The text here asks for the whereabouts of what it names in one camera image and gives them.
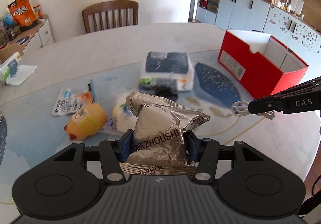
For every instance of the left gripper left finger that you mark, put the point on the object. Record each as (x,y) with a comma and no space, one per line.
(111,154)

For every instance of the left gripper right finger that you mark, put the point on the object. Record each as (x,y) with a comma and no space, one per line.
(205,153)

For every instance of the blueberry bread packet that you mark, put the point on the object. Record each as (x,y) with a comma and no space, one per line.
(121,119)

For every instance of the yellow duck toy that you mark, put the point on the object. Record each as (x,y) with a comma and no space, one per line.
(86,122)

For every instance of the silver foil snack bag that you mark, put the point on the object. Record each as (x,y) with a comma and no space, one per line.
(158,144)

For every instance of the white squid snack pouch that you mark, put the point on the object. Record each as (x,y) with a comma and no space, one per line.
(69,102)

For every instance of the black snack packet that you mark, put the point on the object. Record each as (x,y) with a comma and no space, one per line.
(166,92)

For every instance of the blue white tissue pack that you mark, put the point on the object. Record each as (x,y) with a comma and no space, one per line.
(167,69)

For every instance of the red cardboard box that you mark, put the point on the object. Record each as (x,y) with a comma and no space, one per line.
(260,62)

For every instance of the left dark blue placemat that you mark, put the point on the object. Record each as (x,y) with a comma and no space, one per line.
(3,136)

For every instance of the tissue pack with sheet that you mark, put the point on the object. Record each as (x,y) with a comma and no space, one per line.
(14,73)

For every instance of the wooden chair at far side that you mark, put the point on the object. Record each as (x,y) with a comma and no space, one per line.
(110,14)

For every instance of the white sideboard cabinet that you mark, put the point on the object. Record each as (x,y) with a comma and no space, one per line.
(30,40)

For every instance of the orange snack bag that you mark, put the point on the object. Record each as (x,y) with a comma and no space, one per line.
(23,14)

